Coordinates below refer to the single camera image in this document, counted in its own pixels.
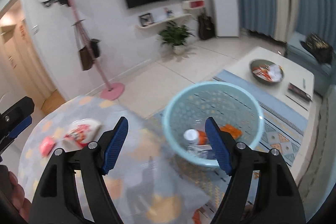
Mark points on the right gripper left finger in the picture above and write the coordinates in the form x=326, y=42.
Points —
x=56, y=199

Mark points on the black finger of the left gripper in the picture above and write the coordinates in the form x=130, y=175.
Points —
x=15, y=120

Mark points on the clear plastic bottle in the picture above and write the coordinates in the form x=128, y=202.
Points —
x=197, y=142

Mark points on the orange snack wrapper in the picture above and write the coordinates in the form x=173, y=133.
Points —
x=228, y=130

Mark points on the green bowl with trash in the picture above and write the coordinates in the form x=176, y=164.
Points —
x=266, y=71

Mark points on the person's left hand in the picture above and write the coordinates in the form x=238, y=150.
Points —
x=18, y=199

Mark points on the pink tissue pack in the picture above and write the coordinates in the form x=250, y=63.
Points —
x=46, y=146

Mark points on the red panda paper cup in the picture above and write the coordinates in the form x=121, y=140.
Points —
x=80, y=133

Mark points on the brown hanging handbag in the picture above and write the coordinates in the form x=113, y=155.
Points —
x=84, y=56

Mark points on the pink coat rack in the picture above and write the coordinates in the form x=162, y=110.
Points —
x=112, y=91

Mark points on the black hanging bag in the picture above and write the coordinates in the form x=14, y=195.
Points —
x=95, y=47

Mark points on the white coffee table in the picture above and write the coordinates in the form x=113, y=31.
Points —
x=293, y=73

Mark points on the teal sofa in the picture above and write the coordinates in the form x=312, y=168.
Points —
x=324, y=74

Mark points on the black bag on sofa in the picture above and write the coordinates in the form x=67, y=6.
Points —
x=322, y=51

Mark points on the framed butterfly picture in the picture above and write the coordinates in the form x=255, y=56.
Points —
x=146, y=19

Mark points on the black acoustic guitar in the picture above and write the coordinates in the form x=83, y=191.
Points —
x=206, y=28

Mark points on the potted green plant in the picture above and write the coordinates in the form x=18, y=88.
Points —
x=176, y=36

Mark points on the red white box shelf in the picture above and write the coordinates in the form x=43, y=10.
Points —
x=193, y=4

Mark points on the white curved wall shelf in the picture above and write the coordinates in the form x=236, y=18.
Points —
x=174, y=18

